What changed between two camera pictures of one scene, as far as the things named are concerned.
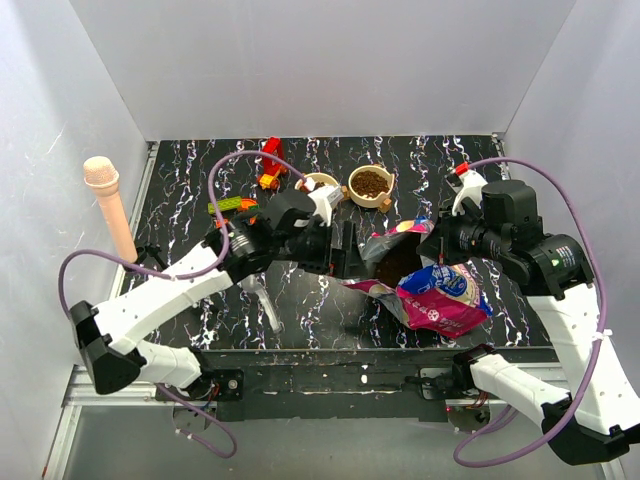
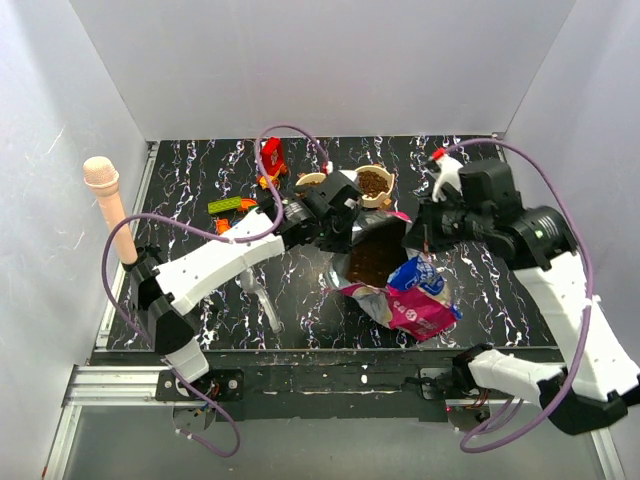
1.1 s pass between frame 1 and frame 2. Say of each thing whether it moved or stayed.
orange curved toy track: stayed
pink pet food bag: moved
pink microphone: stayed
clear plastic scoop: stayed
